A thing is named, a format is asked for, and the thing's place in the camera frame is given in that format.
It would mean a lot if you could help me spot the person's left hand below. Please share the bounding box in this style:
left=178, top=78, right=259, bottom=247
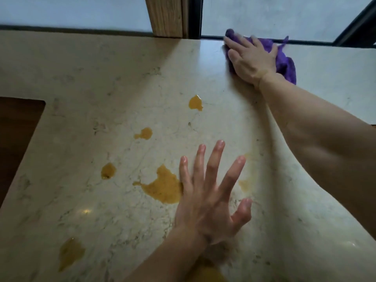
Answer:
left=175, top=140, right=253, bottom=246

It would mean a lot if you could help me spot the person's right forearm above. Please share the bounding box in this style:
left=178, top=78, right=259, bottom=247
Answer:
left=258, top=72, right=376, bottom=241

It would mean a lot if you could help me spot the black window mullion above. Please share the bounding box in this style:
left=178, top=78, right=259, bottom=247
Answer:
left=333, top=0, right=376, bottom=48
left=187, top=0, right=204, bottom=40

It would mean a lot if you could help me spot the purple cleaning cloth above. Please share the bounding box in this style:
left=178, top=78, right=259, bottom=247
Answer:
left=224, top=28, right=297, bottom=85

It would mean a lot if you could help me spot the person's right hand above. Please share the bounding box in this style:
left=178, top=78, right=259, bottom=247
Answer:
left=224, top=33, right=279, bottom=90

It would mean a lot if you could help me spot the wooden inlay panel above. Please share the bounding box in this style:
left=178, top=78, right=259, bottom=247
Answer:
left=0, top=96, right=46, bottom=208

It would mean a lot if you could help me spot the wooden post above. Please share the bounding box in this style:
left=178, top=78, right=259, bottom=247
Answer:
left=144, top=0, right=189, bottom=38

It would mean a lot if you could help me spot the white wall panel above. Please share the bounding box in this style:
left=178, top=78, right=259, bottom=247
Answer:
left=0, top=0, right=153, bottom=33

